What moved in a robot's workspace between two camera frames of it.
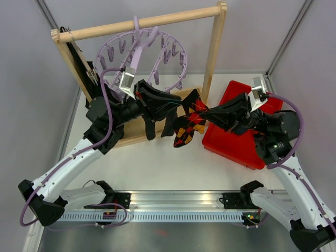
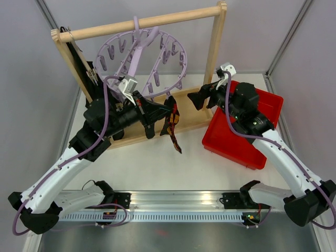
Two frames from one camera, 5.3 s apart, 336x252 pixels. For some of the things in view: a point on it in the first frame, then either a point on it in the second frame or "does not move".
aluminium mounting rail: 176,201 does not move
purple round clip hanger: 155,58 does not move
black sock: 150,127 does not move
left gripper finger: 157,99 to 156,111
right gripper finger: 223,119 to 198,99
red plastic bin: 239,149 does not move
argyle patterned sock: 186,126 to 170,126
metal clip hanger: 92,76 does not move
